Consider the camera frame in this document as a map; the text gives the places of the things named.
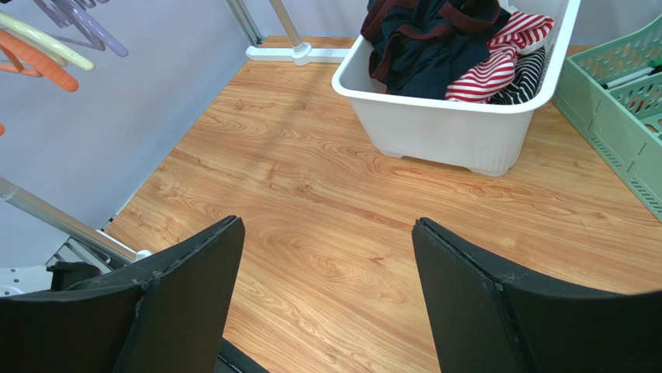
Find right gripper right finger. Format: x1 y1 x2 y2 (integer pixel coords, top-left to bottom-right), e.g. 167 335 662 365
412 218 661 372

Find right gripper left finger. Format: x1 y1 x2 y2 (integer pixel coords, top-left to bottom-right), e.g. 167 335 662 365
1 216 246 372

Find red white striped top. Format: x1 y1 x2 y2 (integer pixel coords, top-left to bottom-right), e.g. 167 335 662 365
445 10 555 103

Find black white striped top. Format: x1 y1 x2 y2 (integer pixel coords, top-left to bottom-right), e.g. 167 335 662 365
488 47 546 105

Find dark navy garment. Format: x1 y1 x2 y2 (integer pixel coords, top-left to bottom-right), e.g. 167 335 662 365
361 0 510 99

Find cream plastic hanger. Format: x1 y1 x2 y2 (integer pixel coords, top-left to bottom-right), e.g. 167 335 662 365
1 12 95 71

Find lilac plastic hanger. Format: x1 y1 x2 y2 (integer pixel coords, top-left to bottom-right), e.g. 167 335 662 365
33 0 129 58

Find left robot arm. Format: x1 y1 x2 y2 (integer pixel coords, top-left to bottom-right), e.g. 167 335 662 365
1 262 102 298

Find metal clothes rack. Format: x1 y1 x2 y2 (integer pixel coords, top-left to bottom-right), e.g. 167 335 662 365
1 1 350 266

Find white plastic basket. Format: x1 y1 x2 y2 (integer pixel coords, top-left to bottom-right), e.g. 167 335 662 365
332 1 580 176

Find green file organizer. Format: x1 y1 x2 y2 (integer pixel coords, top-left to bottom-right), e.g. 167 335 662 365
553 18 661 218

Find pens in organizer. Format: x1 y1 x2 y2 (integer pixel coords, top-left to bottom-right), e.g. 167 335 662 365
601 58 661 89

